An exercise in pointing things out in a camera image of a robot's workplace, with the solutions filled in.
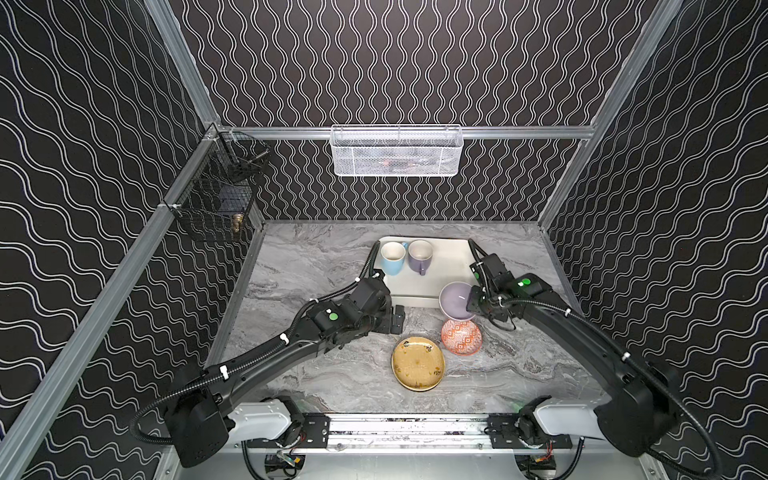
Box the light blue ceramic mug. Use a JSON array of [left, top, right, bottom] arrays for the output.
[[380, 241, 408, 276]]

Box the red patterned bowl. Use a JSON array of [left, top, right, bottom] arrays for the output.
[[441, 320, 483, 356]]

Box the purple ceramic mug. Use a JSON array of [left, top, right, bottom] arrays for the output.
[[407, 239, 434, 276]]

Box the lavender bowl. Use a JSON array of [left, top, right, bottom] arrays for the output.
[[438, 281, 475, 322]]

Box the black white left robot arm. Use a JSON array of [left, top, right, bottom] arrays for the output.
[[159, 269, 403, 468]]

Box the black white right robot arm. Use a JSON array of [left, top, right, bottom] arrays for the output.
[[467, 254, 682, 457]]

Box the white plastic bin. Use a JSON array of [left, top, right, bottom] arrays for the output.
[[375, 236, 478, 309]]

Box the yellow round plate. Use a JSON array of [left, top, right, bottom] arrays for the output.
[[391, 336, 446, 392]]

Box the white mesh wall basket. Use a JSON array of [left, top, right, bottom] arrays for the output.
[[329, 124, 464, 177]]

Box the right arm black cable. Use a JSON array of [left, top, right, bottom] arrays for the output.
[[623, 353, 724, 480]]

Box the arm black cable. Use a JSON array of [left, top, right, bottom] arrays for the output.
[[128, 341, 283, 446], [623, 353, 724, 480]]

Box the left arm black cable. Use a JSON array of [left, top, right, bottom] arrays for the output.
[[128, 341, 283, 446]]

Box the black wire wall basket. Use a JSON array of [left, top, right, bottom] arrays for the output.
[[171, 129, 272, 244]]

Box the aluminium frame corner post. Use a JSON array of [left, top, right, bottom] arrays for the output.
[[145, 0, 221, 125]]

